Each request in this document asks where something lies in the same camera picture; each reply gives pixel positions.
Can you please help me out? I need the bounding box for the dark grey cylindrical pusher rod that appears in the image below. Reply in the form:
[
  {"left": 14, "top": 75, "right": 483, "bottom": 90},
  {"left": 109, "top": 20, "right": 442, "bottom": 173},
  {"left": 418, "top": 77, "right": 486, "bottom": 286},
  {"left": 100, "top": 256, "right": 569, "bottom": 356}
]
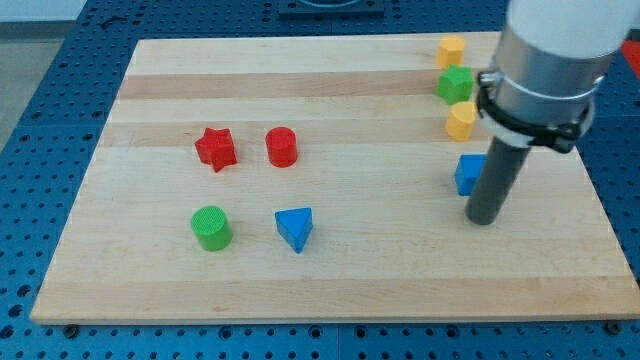
[{"left": 465, "top": 137, "right": 531, "bottom": 225}]

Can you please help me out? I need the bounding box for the blue triangle block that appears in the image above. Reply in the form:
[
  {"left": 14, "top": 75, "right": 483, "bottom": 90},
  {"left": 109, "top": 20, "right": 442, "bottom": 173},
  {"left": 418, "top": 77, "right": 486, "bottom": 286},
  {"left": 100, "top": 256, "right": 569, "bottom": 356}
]
[{"left": 275, "top": 207, "right": 313, "bottom": 254}]

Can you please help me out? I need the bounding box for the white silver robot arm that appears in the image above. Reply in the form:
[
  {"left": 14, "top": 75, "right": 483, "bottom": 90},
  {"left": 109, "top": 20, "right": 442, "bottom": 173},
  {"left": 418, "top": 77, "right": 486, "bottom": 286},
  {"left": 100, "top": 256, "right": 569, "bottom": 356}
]
[{"left": 465, "top": 0, "right": 639, "bottom": 225}]

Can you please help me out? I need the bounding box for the blue cube block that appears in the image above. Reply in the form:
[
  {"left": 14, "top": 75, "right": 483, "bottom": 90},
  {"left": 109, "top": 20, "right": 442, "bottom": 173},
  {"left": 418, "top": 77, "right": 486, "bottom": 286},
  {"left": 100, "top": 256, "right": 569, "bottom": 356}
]
[{"left": 454, "top": 154, "right": 486, "bottom": 196}]

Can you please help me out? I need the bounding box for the yellow cylinder block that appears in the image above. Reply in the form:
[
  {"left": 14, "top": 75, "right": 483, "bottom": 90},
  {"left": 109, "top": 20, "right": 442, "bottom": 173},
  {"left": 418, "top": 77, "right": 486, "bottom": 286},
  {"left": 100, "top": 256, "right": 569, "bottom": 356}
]
[{"left": 445, "top": 101, "right": 477, "bottom": 142}]

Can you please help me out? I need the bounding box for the green star block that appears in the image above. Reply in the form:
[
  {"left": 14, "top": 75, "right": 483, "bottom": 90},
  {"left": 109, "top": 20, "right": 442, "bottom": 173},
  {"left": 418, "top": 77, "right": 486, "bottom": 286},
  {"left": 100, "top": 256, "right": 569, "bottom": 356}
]
[{"left": 436, "top": 64, "right": 475, "bottom": 105}]

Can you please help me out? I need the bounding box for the yellow hexagon block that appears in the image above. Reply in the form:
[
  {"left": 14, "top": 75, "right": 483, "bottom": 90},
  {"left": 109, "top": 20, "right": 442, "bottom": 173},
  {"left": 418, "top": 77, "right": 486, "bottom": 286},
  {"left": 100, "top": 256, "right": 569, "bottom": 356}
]
[{"left": 436, "top": 35, "right": 466, "bottom": 70}]

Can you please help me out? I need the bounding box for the red cylinder block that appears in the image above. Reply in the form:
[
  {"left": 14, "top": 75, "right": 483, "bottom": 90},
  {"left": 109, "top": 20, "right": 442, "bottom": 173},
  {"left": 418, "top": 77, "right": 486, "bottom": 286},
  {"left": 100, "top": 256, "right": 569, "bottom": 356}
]
[{"left": 265, "top": 127, "right": 298, "bottom": 168}]

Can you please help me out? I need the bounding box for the wooden board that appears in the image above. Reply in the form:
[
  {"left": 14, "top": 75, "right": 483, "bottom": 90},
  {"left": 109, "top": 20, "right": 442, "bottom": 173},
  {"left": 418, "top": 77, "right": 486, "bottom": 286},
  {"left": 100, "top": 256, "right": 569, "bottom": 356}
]
[{"left": 31, "top": 34, "right": 639, "bottom": 325}]

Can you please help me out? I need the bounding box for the red star block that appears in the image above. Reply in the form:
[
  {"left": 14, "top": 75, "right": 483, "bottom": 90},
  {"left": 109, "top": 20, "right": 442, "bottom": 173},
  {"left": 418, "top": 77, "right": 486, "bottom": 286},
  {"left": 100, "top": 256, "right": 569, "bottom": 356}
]
[{"left": 194, "top": 128, "right": 238, "bottom": 172}]

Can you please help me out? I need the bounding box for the green cylinder block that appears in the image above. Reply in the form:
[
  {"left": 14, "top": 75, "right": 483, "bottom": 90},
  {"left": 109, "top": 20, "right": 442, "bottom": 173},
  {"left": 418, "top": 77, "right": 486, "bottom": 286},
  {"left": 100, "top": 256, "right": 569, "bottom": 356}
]
[{"left": 190, "top": 206, "right": 233, "bottom": 252}]

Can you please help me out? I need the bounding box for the black cable clamp ring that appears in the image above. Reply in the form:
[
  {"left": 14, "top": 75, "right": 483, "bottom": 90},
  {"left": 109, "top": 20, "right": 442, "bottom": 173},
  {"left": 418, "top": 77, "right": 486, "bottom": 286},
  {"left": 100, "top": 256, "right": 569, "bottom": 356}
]
[{"left": 475, "top": 69, "right": 605, "bottom": 155}]

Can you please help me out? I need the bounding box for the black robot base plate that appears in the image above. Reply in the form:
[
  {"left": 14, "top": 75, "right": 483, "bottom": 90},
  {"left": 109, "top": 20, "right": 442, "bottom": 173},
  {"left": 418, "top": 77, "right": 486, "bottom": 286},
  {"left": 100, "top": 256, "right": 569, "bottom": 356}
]
[{"left": 276, "top": 0, "right": 385, "bottom": 18}]

